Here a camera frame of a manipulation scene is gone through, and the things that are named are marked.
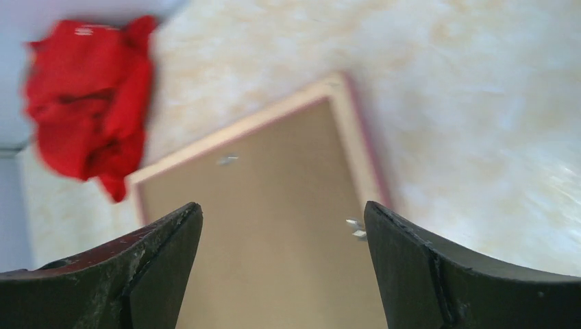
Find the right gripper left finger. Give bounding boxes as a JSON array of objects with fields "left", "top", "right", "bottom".
[{"left": 1, "top": 202, "right": 203, "bottom": 328}]

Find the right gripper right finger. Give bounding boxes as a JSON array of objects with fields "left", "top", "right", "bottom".
[{"left": 364, "top": 202, "right": 580, "bottom": 329}]

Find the brown cardboard backing board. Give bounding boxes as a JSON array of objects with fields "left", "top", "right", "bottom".
[{"left": 140, "top": 100, "right": 387, "bottom": 328}]

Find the pink wooden picture frame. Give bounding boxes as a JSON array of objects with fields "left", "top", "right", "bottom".
[{"left": 127, "top": 71, "right": 393, "bottom": 226}]

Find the crumpled red cloth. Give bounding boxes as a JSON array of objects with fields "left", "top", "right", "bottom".
[{"left": 25, "top": 15, "right": 157, "bottom": 202}]

